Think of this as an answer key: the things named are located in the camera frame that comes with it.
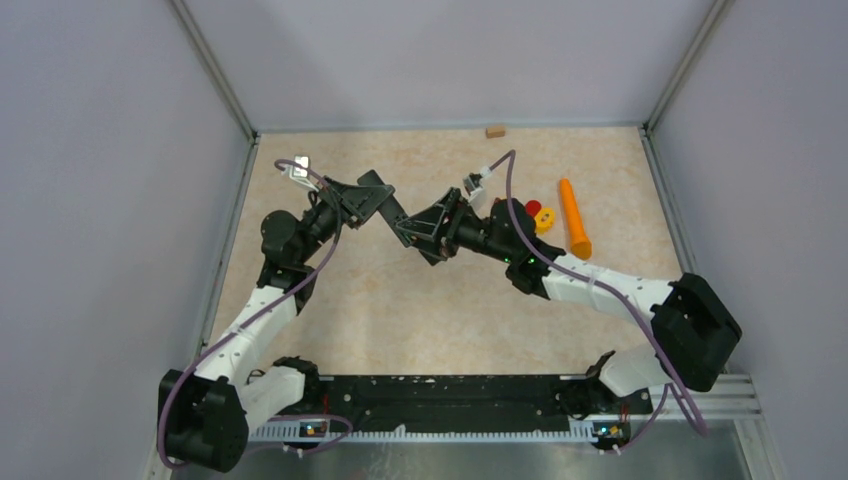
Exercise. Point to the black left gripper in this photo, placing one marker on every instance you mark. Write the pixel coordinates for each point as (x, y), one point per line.
(354, 208)

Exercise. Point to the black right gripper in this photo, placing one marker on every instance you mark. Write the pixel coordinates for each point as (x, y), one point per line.
(425, 226)

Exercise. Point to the black remote control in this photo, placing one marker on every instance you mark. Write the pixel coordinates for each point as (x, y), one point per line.
(392, 211)

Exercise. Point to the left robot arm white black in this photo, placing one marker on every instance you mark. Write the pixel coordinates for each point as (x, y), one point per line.
(208, 410)

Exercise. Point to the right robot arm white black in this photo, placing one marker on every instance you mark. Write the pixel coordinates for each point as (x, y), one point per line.
(690, 332)

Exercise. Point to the red yellow toy piece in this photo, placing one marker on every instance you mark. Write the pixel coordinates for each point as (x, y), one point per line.
(544, 217)

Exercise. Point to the small wooden block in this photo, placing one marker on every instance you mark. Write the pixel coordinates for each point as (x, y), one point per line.
(495, 131)

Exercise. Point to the orange toy carrot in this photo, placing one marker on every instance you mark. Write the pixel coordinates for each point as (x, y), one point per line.
(579, 242)

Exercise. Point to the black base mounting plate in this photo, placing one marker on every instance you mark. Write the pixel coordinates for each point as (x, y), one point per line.
(459, 404)

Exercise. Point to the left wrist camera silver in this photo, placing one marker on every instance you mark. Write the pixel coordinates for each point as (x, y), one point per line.
(298, 174)

